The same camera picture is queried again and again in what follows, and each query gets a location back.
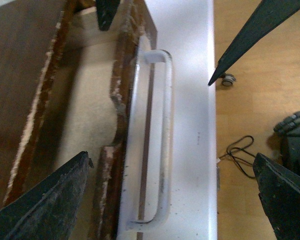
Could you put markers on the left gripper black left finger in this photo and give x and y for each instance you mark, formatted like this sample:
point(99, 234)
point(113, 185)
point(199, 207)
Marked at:
point(49, 210)

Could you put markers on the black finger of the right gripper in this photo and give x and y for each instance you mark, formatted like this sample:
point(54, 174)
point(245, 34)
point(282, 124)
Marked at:
point(105, 12)
point(268, 15)

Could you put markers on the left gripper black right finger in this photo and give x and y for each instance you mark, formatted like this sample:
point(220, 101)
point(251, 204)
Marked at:
point(279, 194)

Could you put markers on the wooden drawer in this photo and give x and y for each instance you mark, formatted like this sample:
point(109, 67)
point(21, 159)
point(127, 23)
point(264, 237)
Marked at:
point(89, 109)

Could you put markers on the white drawer handle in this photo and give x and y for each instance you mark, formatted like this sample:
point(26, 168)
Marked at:
point(146, 188)

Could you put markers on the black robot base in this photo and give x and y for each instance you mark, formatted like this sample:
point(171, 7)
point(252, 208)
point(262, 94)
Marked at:
point(289, 131)

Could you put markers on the brown wooden drawer cabinet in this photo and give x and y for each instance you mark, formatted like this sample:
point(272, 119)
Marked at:
point(32, 38)

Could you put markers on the caster wheel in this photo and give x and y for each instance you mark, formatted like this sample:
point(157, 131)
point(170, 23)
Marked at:
point(228, 79)

